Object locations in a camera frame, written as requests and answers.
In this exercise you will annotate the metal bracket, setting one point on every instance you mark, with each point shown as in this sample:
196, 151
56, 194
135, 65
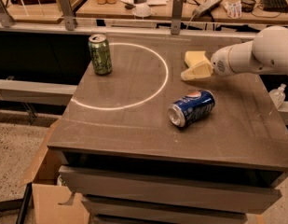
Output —
176, 15
68, 15
5, 18

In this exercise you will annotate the blue pepsi can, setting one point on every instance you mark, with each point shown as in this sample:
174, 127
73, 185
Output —
191, 108

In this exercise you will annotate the black mesh cup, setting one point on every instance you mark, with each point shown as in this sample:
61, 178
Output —
247, 5

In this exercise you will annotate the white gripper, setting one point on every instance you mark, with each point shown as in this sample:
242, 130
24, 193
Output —
220, 62

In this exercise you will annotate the small printed box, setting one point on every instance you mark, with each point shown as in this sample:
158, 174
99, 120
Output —
233, 10

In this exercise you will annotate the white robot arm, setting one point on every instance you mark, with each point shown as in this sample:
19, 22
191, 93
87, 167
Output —
266, 54

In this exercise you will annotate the white face mask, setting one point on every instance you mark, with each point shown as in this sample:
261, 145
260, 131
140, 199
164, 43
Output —
142, 11

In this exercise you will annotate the yellow sponge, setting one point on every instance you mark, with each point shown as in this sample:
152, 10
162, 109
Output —
193, 57

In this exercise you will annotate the metal bracket middle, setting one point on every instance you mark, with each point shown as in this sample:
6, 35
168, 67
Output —
68, 15

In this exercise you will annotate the metal bracket left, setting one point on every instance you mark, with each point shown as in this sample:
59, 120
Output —
5, 18

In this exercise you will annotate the black keyboard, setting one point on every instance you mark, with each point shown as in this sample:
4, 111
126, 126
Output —
275, 5

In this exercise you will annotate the clear sanitizer bottle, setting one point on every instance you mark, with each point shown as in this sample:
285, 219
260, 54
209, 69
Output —
278, 95

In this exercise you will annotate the grey power strip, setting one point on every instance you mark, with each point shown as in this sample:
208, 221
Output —
203, 8

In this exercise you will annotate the metal bracket right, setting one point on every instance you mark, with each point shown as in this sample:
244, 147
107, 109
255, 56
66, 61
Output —
176, 15

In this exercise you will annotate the grey drawer cabinet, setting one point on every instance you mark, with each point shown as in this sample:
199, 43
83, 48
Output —
121, 152

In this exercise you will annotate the green soda can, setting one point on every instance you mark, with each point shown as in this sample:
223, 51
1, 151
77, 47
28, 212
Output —
100, 54

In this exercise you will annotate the cardboard box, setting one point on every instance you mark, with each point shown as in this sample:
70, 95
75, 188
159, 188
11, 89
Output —
53, 203

